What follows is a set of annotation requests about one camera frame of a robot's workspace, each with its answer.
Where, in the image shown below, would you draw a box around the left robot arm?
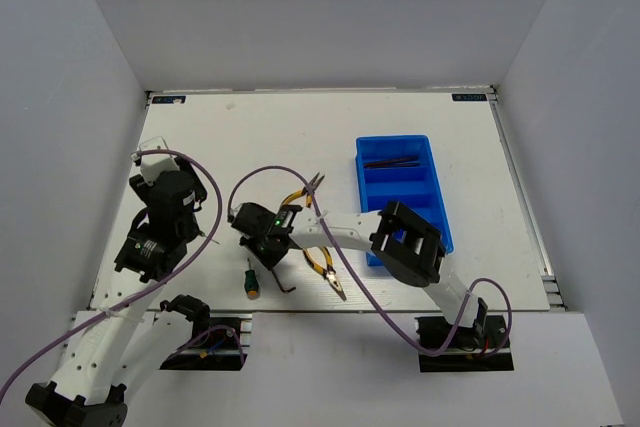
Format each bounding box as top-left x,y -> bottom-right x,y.
25,152 -> 212,426

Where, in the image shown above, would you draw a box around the right blue table label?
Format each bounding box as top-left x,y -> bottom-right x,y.
451,93 -> 487,102

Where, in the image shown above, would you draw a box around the upper yellow black pliers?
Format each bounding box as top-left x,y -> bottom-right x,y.
280,172 -> 325,208

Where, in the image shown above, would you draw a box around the dark hex key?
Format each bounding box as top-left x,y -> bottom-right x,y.
363,161 -> 421,169
270,269 -> 296,294
364,155 -> 420,164

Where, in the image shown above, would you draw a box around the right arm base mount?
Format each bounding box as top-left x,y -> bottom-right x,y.
415,315 -> 514,373

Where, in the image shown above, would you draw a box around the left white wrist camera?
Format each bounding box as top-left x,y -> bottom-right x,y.
131,136 -> 179,186

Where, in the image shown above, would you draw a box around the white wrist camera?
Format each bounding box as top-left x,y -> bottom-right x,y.
227,203 -> 244,229
131,136 -> 179,186

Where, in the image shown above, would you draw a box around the left blue table label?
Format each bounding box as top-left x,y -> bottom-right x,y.
151,95 -> 186,105

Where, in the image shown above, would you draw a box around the lower yellow black pliers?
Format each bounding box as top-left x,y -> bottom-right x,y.
302,247 -> 347,302

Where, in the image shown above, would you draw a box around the blue divided plastic bin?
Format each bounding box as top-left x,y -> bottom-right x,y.
355,135 -> 454,254

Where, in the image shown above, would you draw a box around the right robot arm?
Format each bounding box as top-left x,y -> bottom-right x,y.
228,201 -> 488,346

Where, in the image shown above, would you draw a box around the yellow black pliers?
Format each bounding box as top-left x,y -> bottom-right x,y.
280,172 -> 325,208
302,247 -> 347,302

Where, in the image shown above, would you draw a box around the blue table label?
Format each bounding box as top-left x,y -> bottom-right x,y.
151,95 -> 186,105
451,93 -> 487,102

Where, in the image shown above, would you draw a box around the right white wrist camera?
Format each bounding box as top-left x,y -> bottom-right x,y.
227,203 -> 244,229

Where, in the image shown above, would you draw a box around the green orange stubby screwdriver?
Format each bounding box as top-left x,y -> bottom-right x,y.
244,259 -> 260,300

